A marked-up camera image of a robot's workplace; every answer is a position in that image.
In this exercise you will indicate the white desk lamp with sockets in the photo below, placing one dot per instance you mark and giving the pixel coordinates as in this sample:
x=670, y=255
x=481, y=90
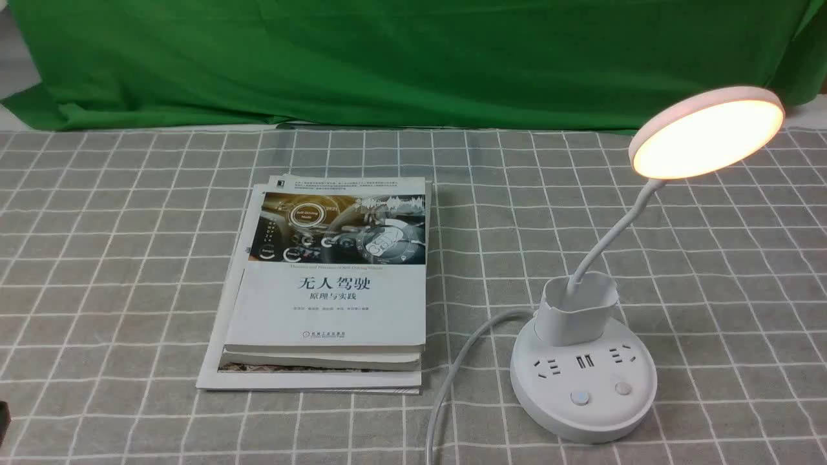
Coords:
x=575, y=370

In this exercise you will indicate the white self-driving textbook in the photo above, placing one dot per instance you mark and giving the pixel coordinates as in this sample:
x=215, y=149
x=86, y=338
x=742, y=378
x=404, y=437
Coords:
x=329, y=303

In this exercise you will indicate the large white bottom book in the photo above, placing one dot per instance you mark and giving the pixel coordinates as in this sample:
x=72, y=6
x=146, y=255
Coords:
x=213, y=361

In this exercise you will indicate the grey checked tablecloth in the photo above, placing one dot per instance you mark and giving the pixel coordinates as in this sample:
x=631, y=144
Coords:
x=114, y=249

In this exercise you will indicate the green backdrop cloth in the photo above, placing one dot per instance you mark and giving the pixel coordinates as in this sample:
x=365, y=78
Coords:
x=544, y=65

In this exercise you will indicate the dark object at left edge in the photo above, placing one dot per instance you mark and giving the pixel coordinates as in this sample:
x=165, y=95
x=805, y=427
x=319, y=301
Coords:
x=5, y=420

